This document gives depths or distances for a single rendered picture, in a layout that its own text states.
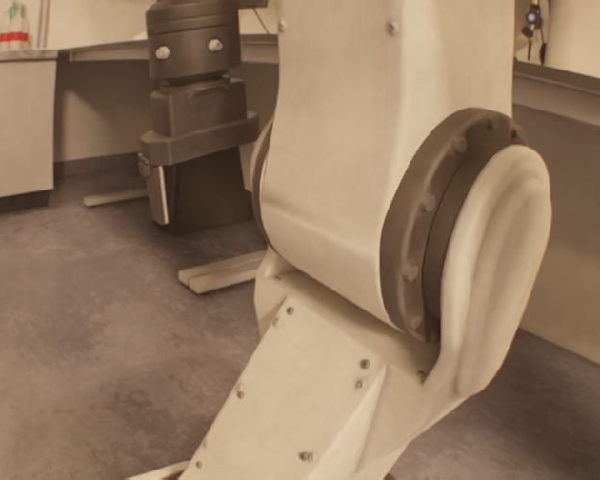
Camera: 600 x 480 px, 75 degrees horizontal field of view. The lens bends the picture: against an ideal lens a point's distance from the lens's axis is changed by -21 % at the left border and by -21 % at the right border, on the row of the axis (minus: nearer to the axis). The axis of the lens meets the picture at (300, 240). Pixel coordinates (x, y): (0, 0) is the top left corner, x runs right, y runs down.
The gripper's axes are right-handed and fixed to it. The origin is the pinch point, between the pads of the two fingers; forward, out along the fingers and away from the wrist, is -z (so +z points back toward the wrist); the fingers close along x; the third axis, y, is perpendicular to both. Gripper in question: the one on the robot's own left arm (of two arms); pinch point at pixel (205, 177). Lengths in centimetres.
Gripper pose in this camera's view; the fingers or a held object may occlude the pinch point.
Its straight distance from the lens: 47.7
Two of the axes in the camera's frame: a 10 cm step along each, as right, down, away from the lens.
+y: -6.1, -3.4, 7.2
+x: 7.9, -3.1, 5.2
